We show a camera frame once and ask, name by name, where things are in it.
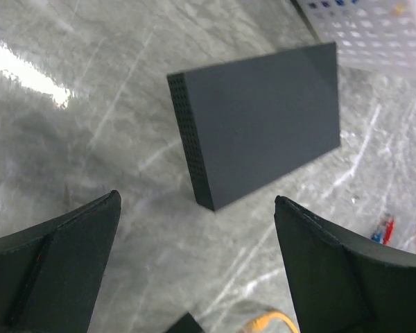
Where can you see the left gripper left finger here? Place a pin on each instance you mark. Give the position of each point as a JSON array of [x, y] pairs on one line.
[[51, 273]]

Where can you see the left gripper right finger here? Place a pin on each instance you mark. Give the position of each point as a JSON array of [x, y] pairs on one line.
[[341, 281]]

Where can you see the black TP-Link switch box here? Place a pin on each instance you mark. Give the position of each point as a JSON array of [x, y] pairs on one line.
[[185, 324]]

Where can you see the black Mercusys switch box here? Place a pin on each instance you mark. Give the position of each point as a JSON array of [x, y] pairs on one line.
[[246, 123]]

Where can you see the white plastic basket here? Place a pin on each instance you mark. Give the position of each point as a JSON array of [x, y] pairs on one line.
[[371, 35]]

